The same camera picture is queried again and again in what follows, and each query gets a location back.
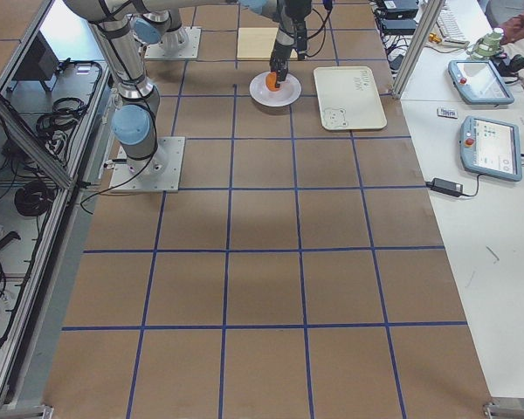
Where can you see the aluminium frame post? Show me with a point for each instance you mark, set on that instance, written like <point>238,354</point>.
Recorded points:
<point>425,24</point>

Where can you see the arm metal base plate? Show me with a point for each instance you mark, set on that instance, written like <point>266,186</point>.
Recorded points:
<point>179,46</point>
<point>162,173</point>

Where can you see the white round plate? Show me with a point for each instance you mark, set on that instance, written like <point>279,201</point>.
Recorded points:
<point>289,91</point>

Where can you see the white keyboard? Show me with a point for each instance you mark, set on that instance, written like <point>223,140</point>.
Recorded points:
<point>449,30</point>

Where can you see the cream tray with bear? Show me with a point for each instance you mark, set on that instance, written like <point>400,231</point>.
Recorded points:
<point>348,98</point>

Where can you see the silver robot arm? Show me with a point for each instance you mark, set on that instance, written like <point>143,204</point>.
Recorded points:
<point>134,123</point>
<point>152,25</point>

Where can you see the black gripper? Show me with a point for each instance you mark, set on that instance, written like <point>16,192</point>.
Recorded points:
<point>285,40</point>

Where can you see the blue teach pendant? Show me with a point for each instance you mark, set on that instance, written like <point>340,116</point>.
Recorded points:
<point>491,147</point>
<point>479,83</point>

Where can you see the lower blue teach pendant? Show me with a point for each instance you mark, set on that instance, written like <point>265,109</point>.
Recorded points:
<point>491,147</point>

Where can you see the wooden cutting board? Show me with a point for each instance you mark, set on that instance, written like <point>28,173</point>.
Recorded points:
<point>256,43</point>

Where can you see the black power adapter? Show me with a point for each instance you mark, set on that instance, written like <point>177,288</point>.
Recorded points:
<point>445,187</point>

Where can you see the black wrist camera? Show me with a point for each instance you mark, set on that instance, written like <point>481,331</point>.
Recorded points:
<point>300,37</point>

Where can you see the orange fruit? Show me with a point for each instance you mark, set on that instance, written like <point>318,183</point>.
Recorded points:
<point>271,82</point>

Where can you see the gold metal cylinder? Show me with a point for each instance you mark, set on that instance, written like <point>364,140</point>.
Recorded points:
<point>434,38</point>

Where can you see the small printed card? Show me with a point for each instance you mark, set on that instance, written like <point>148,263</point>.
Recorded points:
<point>447,113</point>

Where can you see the upper blue teach pendant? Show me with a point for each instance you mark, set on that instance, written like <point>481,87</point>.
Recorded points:
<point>479,83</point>

